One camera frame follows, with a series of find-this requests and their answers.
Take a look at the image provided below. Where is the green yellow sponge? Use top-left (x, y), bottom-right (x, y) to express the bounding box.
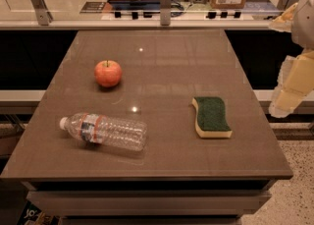
top-left (192, 96), bottom-right (233, 139)

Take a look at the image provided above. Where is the clear plastic water bottle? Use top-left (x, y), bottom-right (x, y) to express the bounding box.
top-left (59, 113), bottom-right (147, 151)

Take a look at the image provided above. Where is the middle metal rail bracket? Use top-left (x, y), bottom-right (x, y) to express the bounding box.
top-left (160, 0), bottom-right (171, 26)

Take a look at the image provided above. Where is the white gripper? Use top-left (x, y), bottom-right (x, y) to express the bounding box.
top-left (269, 0), bottom-right (314, 118)

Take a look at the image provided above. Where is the left metal rail bracket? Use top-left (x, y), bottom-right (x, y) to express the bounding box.
top-left (30, 0), bottom-right (53, 26)

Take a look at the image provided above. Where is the grey table drawer front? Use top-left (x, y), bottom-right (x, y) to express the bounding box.
top-left (27, 190), bottom-right (271, 216)

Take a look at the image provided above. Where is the red apple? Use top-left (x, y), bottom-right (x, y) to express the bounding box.
top-left (94, 60), bottom-right (122, 87)

